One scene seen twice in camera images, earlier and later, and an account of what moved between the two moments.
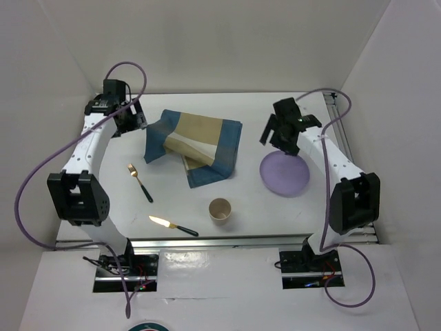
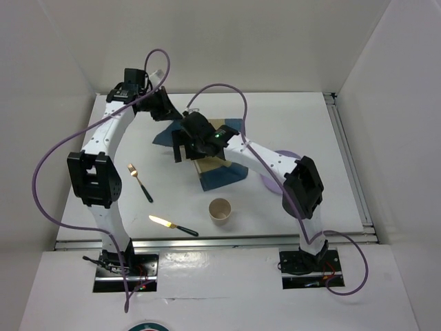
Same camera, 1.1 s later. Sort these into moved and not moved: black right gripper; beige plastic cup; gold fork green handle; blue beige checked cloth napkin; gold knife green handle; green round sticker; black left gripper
Moved: blue beige checked cloth napkin; black left gripper; black right gripper
Not moved: gold fork green handle; beige plastic cup; green round sticker; gold knife green handle
